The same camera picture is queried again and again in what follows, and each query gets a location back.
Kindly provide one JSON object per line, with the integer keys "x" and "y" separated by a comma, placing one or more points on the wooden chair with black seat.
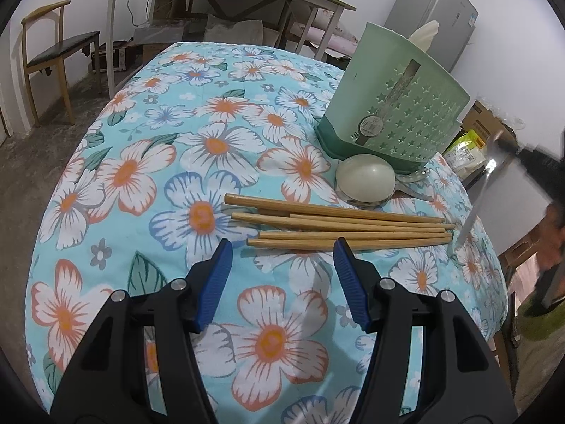
{"x": 62, "y": 46}

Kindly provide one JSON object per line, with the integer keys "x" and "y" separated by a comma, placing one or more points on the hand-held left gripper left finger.
{"x": 216, "y": 282}

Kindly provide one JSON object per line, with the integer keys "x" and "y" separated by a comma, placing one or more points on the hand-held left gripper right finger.
{"x": 351, "y": 282}

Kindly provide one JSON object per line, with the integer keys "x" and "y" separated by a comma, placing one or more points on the silver metal utensil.
{"x": 474, "y": 207}

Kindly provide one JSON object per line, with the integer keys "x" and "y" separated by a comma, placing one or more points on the floral light blue blanket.
{"x": 265, "y": 141}

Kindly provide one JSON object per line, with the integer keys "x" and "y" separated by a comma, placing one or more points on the pink rolled mat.
{"x": 326, "y": 37}

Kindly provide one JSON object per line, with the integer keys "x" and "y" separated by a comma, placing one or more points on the yellow and white bag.
{"x": 468, "y": 150}

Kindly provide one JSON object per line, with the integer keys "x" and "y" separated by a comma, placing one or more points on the black case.
{"x": 110, "y": 55}

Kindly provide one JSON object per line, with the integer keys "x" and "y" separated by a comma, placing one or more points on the green plastic utensil holder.
{"x": 397, "y": 110}

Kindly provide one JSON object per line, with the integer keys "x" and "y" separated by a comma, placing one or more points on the silver refrigerator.
{"x": 441, "y": 13}

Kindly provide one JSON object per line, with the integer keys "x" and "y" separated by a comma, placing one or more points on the grey sack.
{"x": 234, "y": 31}

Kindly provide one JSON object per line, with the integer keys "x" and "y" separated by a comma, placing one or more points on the cream plastic spatula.
{"x": 423, "y": 35}

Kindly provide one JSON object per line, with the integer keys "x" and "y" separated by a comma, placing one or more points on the cardboard box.
{"x": 485, "y": 119}

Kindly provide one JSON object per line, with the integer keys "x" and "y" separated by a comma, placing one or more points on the blurred green cloth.
{"x": 536, "y": 313}

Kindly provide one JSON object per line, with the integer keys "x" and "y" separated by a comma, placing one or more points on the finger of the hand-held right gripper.
{"x": 534, "y": 154}

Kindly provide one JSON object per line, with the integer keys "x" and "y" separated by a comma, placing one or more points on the cream plastic ladle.
{"x": 364, "y": 179}

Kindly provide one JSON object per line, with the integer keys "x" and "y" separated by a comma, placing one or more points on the grey round skimmer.
{"x": 412, "y": 177}

